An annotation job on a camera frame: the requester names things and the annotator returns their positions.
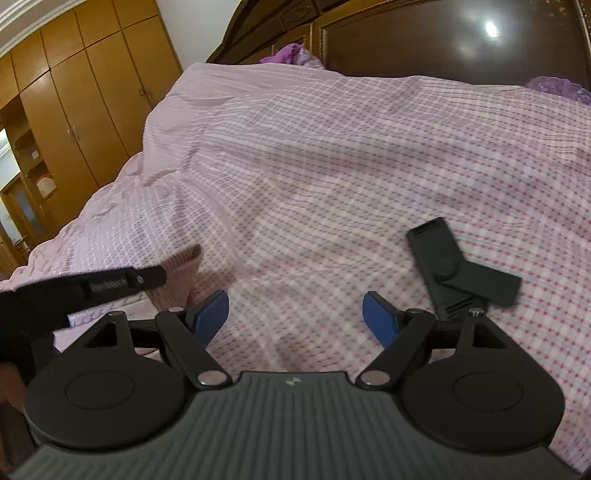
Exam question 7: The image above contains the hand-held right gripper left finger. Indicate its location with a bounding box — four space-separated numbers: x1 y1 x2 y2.
82 290 230 387

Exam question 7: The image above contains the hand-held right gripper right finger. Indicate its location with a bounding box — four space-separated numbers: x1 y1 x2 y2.
355 290 509 387

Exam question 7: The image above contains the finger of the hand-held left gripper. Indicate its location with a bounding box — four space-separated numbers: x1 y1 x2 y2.
62 264 168 321

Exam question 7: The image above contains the black plastic folding holder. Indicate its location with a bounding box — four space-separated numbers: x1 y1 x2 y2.
406 217 523 320

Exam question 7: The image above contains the wooden door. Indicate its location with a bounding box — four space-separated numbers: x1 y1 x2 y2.
0 178 44 259

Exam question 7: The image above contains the pink checked bedsheet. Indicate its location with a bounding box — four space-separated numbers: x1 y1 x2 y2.
28 61 591 472

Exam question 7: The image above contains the brown wooden wardrobe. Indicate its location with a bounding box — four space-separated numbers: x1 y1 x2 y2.
0 0 184 278

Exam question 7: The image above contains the purple pillow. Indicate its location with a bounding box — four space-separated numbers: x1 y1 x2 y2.
524 76 591 105
259 43 327 70

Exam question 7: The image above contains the dark wooden headboard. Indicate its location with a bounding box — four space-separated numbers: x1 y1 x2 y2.
205 0 591 92

